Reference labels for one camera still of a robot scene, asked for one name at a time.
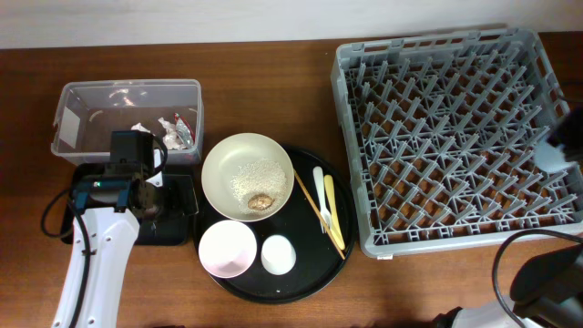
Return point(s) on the black rectangular tray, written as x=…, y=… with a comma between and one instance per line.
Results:
x=127, y=203

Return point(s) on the wooden chopstick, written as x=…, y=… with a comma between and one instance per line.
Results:
x=318, y=215

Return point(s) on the white plastic fork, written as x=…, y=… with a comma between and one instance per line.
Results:
x=318, y=179

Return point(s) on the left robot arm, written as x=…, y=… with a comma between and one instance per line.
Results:
x=94, y=278

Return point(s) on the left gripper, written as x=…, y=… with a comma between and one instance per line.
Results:
x=175, y=207

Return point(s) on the white cup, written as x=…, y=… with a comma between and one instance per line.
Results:
x=277, y=255

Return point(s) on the large cream bowl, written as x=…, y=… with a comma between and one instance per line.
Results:
x=225, y=160

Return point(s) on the clear plastic waste bin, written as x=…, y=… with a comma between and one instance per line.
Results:
x=89, y=112

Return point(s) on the light blue cup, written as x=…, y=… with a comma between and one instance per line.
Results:
x=551, y=159

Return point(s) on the yellow plastic knife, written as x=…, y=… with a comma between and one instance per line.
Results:
x=334, y=226

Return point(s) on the brown food piece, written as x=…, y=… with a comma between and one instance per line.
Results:
x=260, y=202

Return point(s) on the small pink bowl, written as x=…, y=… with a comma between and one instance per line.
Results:
x=227, y=249

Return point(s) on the round black serving tray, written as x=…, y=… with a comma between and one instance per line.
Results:
x=317, y=262

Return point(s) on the grey dishwasher rack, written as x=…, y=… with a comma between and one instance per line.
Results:
x=440, y=133

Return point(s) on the white napkin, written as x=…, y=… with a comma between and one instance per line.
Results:
x=140, y=127

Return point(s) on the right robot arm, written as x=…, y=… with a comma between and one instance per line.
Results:
x=547, y=290

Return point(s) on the red silver snack wrapper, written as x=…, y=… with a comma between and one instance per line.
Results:
x=184, y=131

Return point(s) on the pile of white rice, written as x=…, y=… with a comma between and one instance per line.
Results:
x=263, y=176

